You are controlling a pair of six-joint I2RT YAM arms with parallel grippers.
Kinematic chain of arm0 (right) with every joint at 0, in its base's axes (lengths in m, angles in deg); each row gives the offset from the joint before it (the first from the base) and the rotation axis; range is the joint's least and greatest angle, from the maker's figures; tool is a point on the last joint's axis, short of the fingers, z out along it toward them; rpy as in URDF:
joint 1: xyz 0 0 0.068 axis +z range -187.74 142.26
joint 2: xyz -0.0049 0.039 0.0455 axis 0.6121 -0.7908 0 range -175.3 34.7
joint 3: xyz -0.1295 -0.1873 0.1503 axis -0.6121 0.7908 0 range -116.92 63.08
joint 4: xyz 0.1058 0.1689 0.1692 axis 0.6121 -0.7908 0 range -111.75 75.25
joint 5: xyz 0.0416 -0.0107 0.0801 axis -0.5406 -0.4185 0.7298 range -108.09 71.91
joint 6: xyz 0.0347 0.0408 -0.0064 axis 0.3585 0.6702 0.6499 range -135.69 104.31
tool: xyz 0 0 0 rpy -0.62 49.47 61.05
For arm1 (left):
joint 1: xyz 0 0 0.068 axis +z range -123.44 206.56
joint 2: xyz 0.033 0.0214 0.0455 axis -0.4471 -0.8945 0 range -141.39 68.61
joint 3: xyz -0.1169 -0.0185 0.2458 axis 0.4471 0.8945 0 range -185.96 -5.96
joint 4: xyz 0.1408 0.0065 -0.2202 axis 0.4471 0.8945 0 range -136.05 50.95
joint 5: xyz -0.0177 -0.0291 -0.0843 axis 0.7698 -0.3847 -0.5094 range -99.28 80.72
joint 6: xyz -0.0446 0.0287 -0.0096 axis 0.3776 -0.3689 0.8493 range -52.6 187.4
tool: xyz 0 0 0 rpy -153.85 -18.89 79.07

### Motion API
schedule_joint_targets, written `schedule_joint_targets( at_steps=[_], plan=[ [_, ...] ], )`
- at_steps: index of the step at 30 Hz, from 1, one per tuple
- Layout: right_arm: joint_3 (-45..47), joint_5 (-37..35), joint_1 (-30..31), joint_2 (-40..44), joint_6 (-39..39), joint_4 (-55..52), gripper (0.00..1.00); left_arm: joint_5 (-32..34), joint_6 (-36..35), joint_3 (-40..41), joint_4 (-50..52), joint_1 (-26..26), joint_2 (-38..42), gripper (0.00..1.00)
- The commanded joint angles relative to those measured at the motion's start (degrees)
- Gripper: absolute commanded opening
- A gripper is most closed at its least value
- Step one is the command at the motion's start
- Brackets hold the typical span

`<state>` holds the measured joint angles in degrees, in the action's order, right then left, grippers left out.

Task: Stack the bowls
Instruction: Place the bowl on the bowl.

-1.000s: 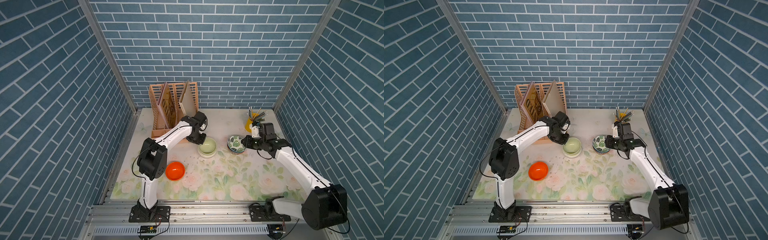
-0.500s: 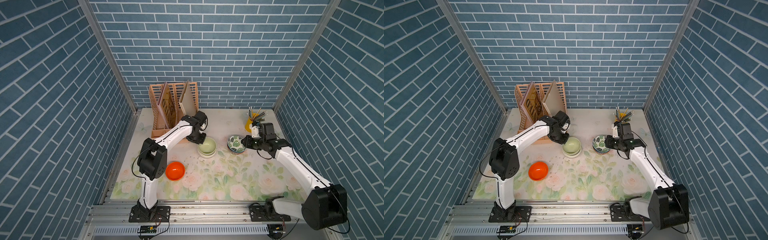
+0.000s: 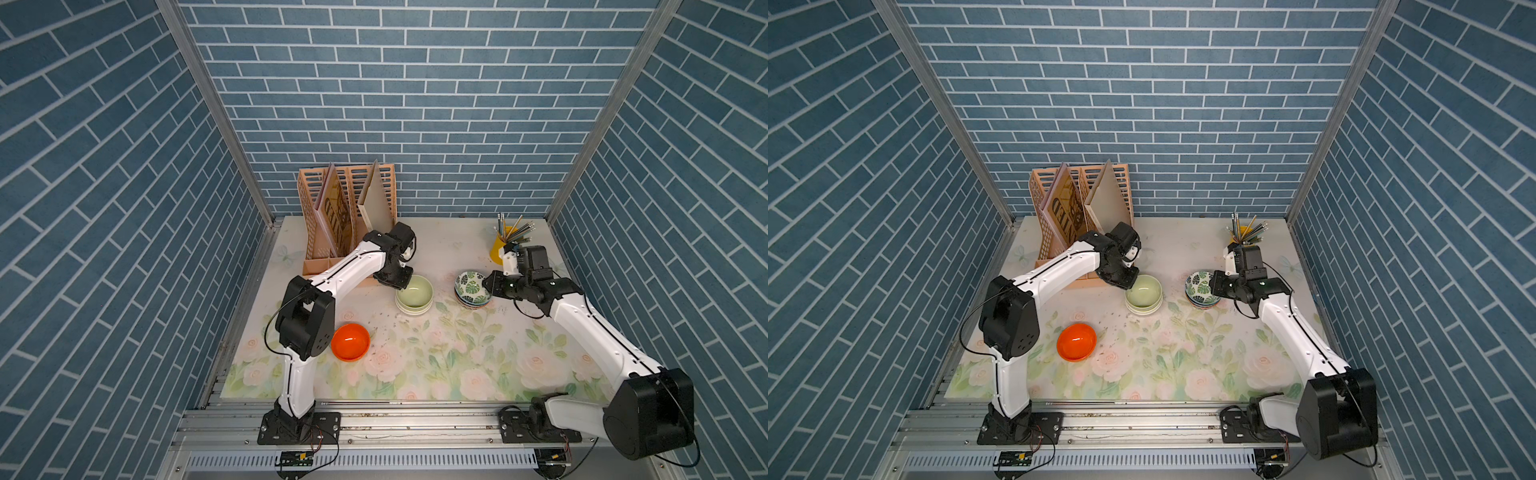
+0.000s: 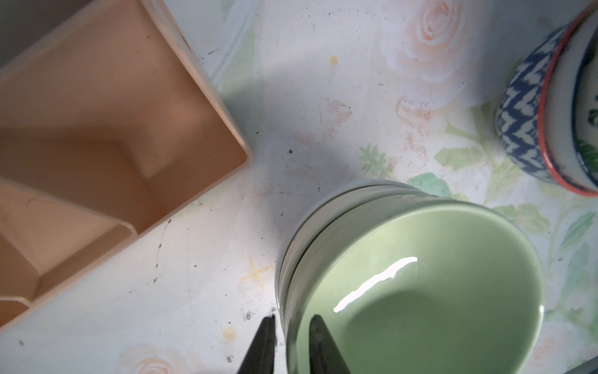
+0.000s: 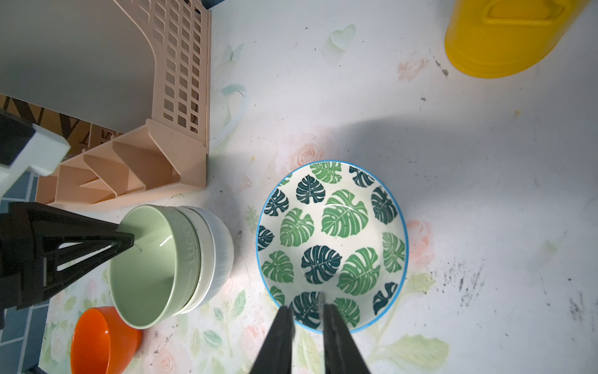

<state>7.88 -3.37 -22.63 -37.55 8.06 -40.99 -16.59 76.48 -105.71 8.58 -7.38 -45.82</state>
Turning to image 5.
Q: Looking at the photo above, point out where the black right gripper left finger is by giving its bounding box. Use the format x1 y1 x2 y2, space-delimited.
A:
250 305 295 374

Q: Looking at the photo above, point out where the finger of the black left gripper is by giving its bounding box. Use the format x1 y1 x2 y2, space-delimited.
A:
1 203 135 309

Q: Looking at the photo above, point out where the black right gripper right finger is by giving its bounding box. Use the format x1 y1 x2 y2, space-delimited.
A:
322 304 370 373

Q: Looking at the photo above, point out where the cream bowl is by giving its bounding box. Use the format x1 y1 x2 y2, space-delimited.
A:
177 207 217 315

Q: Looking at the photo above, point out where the green leaf pattern bowl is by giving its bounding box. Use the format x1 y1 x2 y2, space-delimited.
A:
255 161 409 333

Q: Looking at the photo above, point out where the orange bowl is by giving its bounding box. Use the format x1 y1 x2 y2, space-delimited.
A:
70 306 143 374

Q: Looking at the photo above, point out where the light green bowl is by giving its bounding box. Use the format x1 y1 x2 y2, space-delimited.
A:
109 205 201 330

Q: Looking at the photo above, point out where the brown lettered book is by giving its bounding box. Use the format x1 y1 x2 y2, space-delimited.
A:
1 94 121 159

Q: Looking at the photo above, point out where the white bowl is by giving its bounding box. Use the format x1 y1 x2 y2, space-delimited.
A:
193 207 235 306

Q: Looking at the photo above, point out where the peach plastic file organizer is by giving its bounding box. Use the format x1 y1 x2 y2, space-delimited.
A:
36 1 212 211

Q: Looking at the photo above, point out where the beige folder board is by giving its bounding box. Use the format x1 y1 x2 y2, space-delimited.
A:
1 1 155 132

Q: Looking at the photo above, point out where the floral table mat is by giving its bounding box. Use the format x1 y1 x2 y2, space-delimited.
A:
36 0 598 374

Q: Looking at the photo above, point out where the yellow metal pencil cup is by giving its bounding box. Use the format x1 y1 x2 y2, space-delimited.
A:
445 0 590 79

